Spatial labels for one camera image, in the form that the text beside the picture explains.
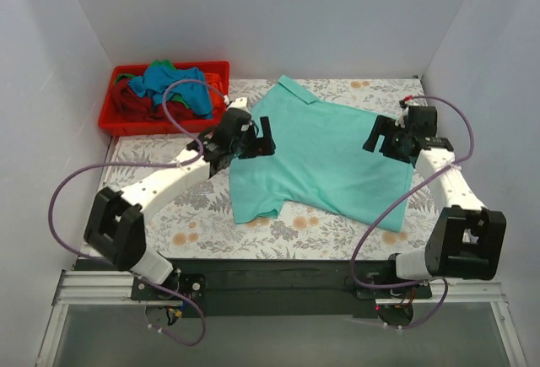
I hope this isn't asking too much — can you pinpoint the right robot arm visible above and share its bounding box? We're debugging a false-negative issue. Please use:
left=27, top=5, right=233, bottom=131
left=363, top=105, right=506, bottom=298

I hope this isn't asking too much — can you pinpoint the blue t shirt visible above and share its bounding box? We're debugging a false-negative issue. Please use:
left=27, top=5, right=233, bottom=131
left=127, top=64, right=214, bottom=120

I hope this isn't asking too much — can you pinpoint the dark red t shirt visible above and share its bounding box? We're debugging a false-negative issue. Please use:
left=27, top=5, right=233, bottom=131
left=111, top=78, right=197, bottom=122

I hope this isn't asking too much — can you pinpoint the red plastic bin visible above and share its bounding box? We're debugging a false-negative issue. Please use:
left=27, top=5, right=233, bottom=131
left=98, top=61, right=230, bottom=137

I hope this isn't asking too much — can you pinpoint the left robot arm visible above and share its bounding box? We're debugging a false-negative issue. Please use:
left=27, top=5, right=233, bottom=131
left=84, top=108, right=275, bottom=300

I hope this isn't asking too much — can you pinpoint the mint green t shirt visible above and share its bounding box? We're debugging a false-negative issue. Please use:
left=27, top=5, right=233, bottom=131
left=229, top=76, right=413, bottom=224

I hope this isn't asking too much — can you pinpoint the aluminium frame rail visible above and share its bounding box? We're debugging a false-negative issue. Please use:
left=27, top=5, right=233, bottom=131
left=52, top=271, right=134, bottom=305

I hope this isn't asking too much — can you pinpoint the floral table mat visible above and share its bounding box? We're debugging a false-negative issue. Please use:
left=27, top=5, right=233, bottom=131
left=100, top=78, right=438, bottom=260

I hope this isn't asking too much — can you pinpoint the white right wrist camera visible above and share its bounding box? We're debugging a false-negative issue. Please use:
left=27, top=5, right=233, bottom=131
left=395, top=95, right=414, bottom=128

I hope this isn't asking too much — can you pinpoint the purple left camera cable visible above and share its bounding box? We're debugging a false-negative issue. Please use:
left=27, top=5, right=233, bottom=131
left=48, top=78, right=233, bottom=261

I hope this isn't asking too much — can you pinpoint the orange t shirt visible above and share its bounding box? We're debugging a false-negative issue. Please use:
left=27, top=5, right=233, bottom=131
left=204, top=73, right=226, bottom=119

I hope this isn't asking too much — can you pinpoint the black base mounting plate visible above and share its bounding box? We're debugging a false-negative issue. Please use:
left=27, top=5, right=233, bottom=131
left=130, top=257, right=434, bottom=320

